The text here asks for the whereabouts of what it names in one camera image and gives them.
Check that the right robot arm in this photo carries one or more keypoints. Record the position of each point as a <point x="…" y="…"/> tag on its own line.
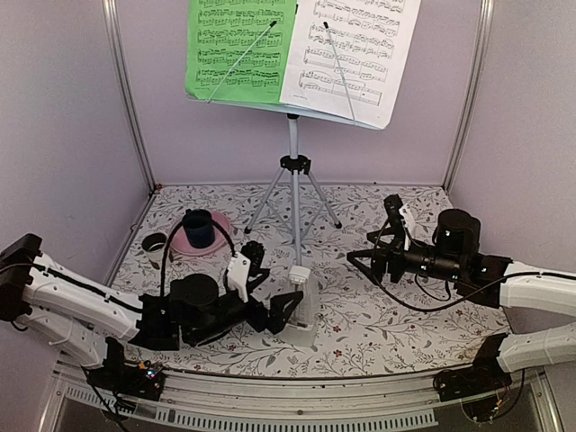
<point x="492" y="281"/>

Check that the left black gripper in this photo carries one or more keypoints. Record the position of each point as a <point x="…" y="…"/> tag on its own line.
<point x="258" y="319"/>

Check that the white paper cup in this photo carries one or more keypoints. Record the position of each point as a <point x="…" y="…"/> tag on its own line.
<point x="154" y="245"/>

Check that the pink plate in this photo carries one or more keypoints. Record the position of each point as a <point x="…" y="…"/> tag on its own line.
<point x="180" y="244"/>

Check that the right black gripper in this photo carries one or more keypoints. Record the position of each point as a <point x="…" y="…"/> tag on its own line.
<point x="394" y="253"/>

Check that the aluminium frame post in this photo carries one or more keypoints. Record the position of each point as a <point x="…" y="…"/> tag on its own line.
<point x="114" y="35"/>
<point x="480" y="49"/>

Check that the white perforated music stand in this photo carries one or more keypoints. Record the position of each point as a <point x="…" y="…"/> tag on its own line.
<point x="294" y="164"/>

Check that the aluminium front rail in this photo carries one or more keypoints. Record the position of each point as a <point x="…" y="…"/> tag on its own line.
<point x="191" y="401"/>

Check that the white metronome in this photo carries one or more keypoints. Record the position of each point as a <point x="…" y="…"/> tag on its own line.
<point x="302" y="327"/>

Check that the left aluminium frame post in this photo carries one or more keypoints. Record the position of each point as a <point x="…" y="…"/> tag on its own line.
<point x="114" y="35"/>

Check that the green sheet music page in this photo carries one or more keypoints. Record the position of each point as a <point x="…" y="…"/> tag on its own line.
<point x="237" y="51"/>

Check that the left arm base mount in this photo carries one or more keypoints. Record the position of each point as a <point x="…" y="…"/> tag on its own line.
<point x="128" y="380"/>

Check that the white sheet music page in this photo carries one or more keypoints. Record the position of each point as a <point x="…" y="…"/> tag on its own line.
<point x="347" y="58"/>

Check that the floral table mat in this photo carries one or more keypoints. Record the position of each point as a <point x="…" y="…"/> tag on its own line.
<point x="363" y="329"/>

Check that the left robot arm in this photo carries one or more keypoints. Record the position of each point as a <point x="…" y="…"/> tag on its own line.
<point x="41" y="294"/>

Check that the right aluminium frame post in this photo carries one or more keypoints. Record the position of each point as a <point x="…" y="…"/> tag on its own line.
<point x="480" y="49"/>

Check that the dark blue mug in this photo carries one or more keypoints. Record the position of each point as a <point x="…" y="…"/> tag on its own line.
<point x="198" y="228"/>

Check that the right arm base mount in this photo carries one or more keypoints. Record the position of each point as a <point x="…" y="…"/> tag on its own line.
<point x="478" y="378"/>

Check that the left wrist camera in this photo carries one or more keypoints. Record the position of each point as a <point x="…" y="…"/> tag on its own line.
<point x="251" y="254"/>

